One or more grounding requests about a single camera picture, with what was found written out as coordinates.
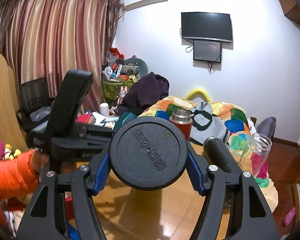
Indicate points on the pink striped curtain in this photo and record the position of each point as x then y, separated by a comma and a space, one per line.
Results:
46, 38

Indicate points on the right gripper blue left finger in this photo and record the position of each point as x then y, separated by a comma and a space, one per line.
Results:
99, 173

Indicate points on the green basket of toys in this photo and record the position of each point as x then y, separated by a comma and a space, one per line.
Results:
119, 74

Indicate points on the person left hand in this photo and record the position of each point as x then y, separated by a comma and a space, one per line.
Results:
38, 159

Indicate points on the dark purple jacket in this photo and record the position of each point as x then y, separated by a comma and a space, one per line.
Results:
144, 93

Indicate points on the teal faceted cup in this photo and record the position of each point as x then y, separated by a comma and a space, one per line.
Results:
124, 118

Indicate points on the red thermos steel rim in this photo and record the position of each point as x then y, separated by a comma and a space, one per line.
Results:
182, 119

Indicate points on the colourful patchwork blanket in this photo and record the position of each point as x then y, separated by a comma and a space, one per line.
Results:
229, 123

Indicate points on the black wall television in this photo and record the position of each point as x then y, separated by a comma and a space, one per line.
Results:
206, 26

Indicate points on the grey black sweater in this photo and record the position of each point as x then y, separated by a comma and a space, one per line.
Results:
206, 124

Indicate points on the green sleeved glass cup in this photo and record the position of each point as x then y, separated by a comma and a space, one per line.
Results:
148, 153

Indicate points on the small wall monitor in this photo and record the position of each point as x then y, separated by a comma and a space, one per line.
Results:
208, 51

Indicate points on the black mesh office chair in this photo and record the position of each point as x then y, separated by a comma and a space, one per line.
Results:
35, 104

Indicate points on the grey backpack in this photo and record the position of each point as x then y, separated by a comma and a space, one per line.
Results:
267, 127

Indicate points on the round wooden folding table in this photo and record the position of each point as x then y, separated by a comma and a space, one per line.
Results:
127, 213

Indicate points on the clear glass jar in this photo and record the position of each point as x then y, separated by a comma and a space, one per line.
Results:
255, 153

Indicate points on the pink slipper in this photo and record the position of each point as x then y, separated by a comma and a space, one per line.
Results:
289, 216

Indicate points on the yellow foam arch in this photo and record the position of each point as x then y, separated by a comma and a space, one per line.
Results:
198, 93

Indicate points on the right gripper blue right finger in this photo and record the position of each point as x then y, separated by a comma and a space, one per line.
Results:
197, 172

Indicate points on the black cylinder bottle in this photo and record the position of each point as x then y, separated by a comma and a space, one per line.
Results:
218, 154

